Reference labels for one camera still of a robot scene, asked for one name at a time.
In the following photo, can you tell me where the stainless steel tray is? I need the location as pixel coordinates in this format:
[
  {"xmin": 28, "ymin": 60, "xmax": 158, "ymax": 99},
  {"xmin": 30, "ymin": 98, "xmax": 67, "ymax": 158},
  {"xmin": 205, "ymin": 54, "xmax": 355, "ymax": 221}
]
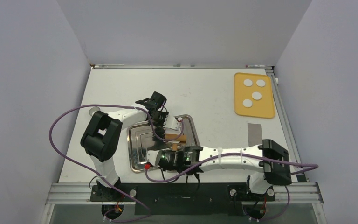
[{"xmin": 127, "ymin": 114, "xmax": 200, "ymax": 173}]

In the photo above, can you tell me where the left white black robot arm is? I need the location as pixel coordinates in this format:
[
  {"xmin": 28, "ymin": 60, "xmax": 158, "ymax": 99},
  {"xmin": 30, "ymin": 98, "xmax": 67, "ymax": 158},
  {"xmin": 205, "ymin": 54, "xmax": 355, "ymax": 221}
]
[{"xmin": 80, "ymin": 91, "xmax": 169, "ymax": 201}]

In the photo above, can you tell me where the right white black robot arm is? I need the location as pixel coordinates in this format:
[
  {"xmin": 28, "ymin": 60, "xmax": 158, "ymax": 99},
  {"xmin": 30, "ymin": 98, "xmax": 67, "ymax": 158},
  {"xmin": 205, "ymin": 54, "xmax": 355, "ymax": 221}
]
[{"xmin": 146, "ymin": 139, "xmax": 292, "ymax": 200}]

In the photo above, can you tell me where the white dough disc lower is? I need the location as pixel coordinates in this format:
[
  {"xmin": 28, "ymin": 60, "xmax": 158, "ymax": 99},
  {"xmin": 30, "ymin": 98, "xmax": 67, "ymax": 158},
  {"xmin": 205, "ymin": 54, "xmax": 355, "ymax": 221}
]
[{"xmin": 242, "ymin": 99, "xmax": 253, "ymax": 108}]

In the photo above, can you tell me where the white dough disc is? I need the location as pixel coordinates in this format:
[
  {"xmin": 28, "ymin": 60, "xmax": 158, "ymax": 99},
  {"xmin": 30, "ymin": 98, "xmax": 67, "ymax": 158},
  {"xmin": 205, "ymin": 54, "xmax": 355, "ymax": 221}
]
[
  {"xmin": 242, "ymin": 99, "xmax": 253, "ymax": 108},
  {"xmin": 243, "ymin": 79, "xmax": 253, "ymax": 87},
  {"xmin": 256, "ymin": 79, "xmax": 266, "ymax": 87},
  {"xmin": 252, "ymin": 92, "xmax": 262, "ymax": 100}
]

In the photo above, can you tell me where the white dough disc upper left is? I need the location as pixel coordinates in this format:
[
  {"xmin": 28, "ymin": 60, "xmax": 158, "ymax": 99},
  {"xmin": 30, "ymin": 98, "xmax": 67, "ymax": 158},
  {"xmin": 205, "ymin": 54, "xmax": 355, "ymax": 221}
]
[{"xmin": 243, "ymin": 79, "xmax": 253, "ymax": 87}]

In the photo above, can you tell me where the white dough disc middle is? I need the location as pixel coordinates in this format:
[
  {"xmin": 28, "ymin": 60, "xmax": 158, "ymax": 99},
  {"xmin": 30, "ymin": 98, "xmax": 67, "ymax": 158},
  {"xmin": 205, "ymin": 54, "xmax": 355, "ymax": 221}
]
[{"xmin": 252, "ymin": 92, "xmax": 262, "ymax": 100}]

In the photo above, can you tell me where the white dough disc upper right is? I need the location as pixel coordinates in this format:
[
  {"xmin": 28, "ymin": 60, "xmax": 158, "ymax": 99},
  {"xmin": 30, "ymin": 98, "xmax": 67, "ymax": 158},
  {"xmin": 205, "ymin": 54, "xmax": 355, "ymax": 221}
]
[{"xmin": 256, "ymin": 79, "xmax": 266, "ymax": 87}]

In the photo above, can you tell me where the grey rectangular patch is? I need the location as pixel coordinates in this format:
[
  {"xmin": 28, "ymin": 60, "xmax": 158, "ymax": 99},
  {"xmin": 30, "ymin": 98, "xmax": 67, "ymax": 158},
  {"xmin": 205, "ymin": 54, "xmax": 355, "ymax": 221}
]
[{"xmin": 247, "ymin": 123, "xmax": 262, "ymax": 147}]

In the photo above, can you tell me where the yellow plastic tray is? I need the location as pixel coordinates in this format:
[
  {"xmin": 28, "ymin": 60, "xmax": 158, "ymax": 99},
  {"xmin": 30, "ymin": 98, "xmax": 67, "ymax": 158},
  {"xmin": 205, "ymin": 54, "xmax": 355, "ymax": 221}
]
[{"xmin": 234, "ymin": 72, "xmax": 275, "ymax": 119}]

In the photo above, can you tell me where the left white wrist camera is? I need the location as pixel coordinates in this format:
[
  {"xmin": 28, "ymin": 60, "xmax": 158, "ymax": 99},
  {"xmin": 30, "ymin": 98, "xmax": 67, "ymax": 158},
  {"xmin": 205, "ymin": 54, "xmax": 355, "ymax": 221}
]
[{"xmin": 163, "ymin": 115, "xmax": 182, "ymax": 131}]

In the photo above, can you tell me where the aluminium back rail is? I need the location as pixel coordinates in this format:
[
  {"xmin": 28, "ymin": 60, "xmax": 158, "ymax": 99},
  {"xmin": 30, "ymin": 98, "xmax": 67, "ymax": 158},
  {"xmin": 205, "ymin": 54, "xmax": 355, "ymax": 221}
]
[{"xmin": 91, "ymin": 64, "xmax": 274, "ymax": 70}]

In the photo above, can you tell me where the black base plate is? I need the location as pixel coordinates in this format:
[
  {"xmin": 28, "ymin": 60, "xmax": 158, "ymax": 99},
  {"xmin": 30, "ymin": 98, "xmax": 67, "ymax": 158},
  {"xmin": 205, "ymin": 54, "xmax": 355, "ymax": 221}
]
[{"xmin": 90, "ymin": 183, "xmax": 276, "ymax": 217}]

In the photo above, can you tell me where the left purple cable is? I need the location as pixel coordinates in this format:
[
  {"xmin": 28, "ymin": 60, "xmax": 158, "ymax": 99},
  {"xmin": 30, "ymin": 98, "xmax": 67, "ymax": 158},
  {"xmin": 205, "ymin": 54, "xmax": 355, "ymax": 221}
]
[{"xmin": 48, "ymin": 104, "xmax": 185, "ymax": 223}]

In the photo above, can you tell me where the aluminium front rail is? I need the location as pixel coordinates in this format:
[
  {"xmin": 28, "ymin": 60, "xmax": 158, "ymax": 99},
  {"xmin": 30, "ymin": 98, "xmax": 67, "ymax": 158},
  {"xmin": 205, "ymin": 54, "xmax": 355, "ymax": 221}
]
[{"xmin": 45, "ymin": 182, "xmax": 324, "ymax": 204}]

